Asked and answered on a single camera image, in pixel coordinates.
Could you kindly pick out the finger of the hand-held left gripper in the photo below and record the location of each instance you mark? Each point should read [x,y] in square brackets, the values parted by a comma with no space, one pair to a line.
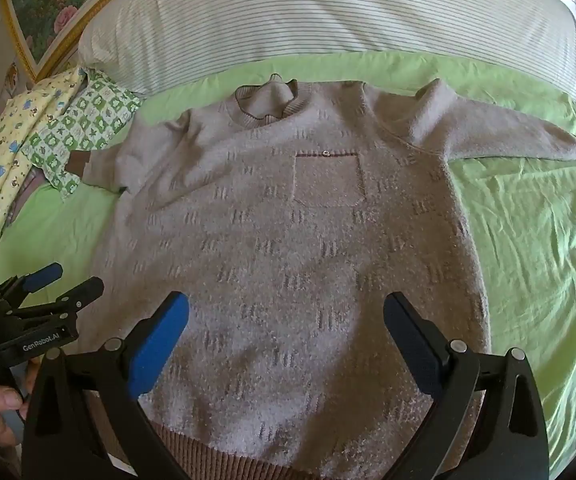
[43,277]
[75,295]

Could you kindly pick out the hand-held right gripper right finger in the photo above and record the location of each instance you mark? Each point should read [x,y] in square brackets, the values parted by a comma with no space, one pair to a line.
[413,345]

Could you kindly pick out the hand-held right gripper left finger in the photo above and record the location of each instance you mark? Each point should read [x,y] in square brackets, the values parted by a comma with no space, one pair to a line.
[160,345]

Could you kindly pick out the pinkish-beige towel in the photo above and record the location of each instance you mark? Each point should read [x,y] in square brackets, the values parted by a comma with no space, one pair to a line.
[288,240]

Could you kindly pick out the pink cloth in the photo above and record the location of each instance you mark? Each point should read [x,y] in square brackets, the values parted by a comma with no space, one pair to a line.
[25,197]

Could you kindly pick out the yellow printed pillow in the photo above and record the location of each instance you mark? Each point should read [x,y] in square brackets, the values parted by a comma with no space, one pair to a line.
[3,160]

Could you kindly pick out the green bed sheet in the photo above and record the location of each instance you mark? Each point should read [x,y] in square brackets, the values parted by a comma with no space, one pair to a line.
[528,240]

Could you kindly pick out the green patterned cloth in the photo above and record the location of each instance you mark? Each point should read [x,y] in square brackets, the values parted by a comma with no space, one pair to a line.
[83,120]

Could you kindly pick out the floral framed picture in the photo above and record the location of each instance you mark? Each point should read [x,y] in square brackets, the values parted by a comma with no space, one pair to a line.
[48,15]

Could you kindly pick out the white striped pillow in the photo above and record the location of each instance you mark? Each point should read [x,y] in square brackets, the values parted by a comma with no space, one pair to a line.
[318,10]

